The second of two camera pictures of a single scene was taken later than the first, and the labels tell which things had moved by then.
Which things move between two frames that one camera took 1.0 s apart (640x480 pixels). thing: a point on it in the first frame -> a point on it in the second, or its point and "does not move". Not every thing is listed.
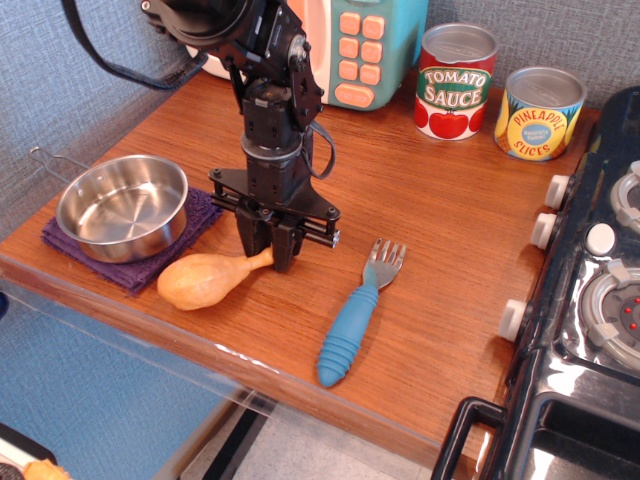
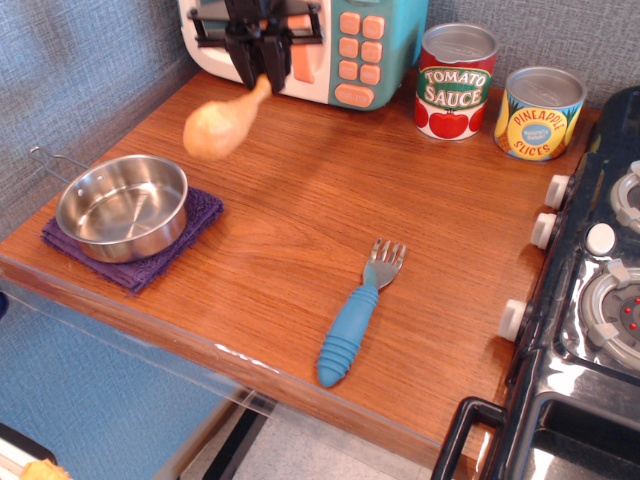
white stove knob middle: (542, 229) does not move
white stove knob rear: (556, 190) does not move
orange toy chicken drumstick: (196, 280) -> (215, 129)
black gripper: (276, 182) -> (263, 22)
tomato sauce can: (453, 80) does not move
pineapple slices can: (538, 112) does not move
